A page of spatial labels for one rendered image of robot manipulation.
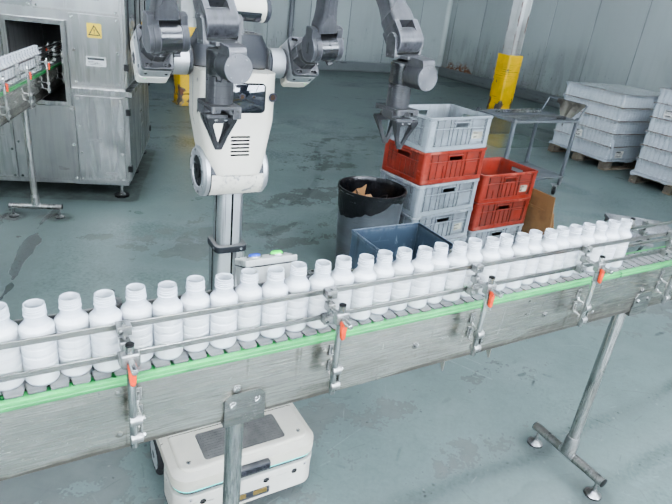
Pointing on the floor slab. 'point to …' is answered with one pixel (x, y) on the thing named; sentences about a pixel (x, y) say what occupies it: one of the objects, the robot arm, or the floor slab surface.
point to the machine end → (79, 93)
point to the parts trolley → (534, 134)
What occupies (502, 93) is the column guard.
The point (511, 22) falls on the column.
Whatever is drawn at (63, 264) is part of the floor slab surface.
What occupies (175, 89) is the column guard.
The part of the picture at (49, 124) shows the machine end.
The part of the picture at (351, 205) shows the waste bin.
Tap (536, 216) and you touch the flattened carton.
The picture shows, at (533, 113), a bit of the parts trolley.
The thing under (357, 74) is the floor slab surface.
